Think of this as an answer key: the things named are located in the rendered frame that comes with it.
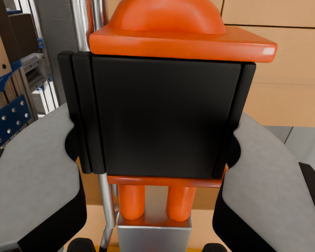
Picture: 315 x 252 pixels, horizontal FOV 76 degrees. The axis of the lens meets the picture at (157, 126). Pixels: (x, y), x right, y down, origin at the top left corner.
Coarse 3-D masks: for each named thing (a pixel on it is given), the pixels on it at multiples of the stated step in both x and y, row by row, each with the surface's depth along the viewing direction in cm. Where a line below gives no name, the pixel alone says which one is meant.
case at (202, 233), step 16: (96, 176) 44; (96, 192) 40; (112, 192) 40; (208, 192) 42; (96, 208) 38; (192, 208) 39; (208, 208) 39; (96, 224) 41; (192, 224) 41; (208, 224) 41; (96, 240) 45; (112, 240) 45; (192, 240) 44; (208, 240) 44
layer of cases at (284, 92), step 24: (120, 0) 65; (216, 0) 65; (240, 0) 65; (264, 0) 65; (288, 0) 65; (312, 0) 65; (240, 24) 72; (264, 24) 68; (288, 24) 68; (312, 24) 68; (288, 48) 73; (312, 48) 72; (264, 72) 77; (288, 72) 77; (312, 72) 77; (264, 96) 83; (288, 96) 83; (312, 96) 83; (264, 120) 89; (288, 120) 89; (312, 120) 89
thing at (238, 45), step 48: (96, 48) 8; (144, 48) 8; (192, 48) 8; (240, 48) 8; (96, 96) 9; (144, 96) 9; (192, 96) 9; (240, 96) 9; (144, 144) 10; (192, 144) 10
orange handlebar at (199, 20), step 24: (144, 0) 8; (168, 0) 8; (192, 0) 8; (120, 24) 9; (144, 24) 9; (168, 24) 9; (192, 24) 9; (216, 24) 9; (120, 192) 15; (144, 192) 16; (168, 192) 16; (192, 192) 15
